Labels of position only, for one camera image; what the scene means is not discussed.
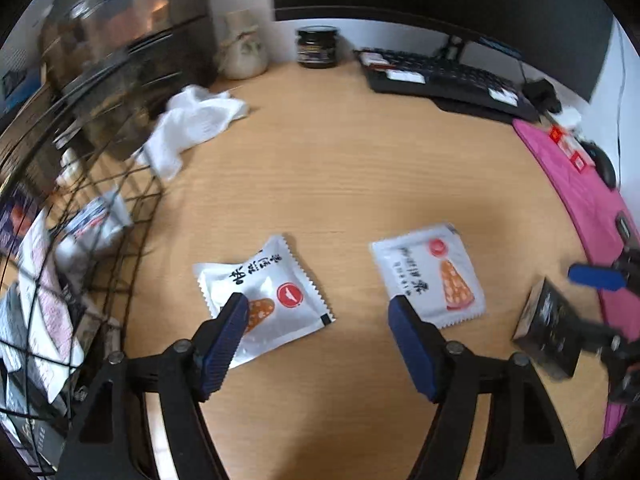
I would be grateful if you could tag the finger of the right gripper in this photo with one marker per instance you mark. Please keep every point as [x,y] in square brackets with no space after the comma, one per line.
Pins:
[619,355]
[623,273]

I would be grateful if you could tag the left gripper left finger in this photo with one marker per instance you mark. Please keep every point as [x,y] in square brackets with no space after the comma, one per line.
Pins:
[191,370]

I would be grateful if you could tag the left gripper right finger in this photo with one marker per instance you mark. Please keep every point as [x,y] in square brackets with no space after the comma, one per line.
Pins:
[451,377]

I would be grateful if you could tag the black Face tissue pack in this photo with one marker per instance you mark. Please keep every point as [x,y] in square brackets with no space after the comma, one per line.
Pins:
[547,331]

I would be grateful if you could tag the brown desktop organizer shelf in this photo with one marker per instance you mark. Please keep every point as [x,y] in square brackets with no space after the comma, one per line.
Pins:
[120,61]

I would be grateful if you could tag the phone in brown case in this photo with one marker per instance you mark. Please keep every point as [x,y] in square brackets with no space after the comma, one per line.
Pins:
[625,231]

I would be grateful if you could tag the pink desk mat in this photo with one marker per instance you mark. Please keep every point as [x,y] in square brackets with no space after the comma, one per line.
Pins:
[592,207]

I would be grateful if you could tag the black computer mouse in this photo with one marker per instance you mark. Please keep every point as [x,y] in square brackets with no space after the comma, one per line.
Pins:
[602,163]

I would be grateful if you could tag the red white small box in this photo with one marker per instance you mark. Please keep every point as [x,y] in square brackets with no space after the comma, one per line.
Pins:
[571,148]

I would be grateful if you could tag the pink white long pack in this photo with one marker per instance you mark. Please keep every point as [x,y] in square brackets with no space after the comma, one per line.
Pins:
[50,330]

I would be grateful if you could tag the white blue snack packet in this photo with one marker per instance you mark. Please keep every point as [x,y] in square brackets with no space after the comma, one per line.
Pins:
[94,232]

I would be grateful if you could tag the crumpled white tissue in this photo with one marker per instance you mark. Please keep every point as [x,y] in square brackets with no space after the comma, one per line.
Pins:
[192,117]

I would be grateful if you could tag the black mechanical keyboard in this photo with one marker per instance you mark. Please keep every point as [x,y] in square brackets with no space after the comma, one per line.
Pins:
[454,87]

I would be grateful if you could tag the small cream sack ornament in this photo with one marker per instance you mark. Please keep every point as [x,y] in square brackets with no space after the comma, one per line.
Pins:
[242,54]

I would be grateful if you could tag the dark glass jar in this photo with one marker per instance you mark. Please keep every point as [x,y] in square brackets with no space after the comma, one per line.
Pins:
[316,46]

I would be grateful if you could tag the black wire basket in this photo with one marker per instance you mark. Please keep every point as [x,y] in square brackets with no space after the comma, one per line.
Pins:
[78,197]

